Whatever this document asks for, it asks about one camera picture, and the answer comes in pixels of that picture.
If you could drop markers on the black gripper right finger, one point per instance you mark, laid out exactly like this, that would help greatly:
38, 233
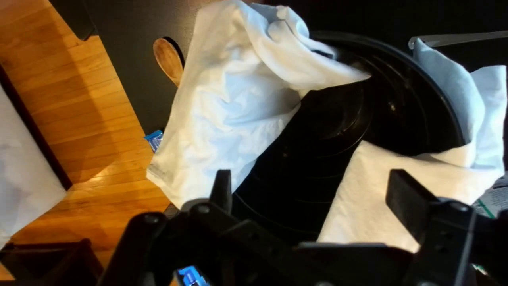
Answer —
454, 244

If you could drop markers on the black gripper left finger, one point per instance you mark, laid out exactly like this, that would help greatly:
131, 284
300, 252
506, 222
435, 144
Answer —
158, 249

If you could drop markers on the black plastic basin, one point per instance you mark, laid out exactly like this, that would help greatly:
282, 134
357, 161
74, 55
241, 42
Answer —
327, 153

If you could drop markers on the white sofa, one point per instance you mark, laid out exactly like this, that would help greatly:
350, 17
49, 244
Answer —
25, 176

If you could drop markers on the wooden spoon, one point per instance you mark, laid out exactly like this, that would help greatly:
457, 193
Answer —
168, 58

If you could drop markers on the metal spatula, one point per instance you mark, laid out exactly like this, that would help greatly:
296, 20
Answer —
465, 39

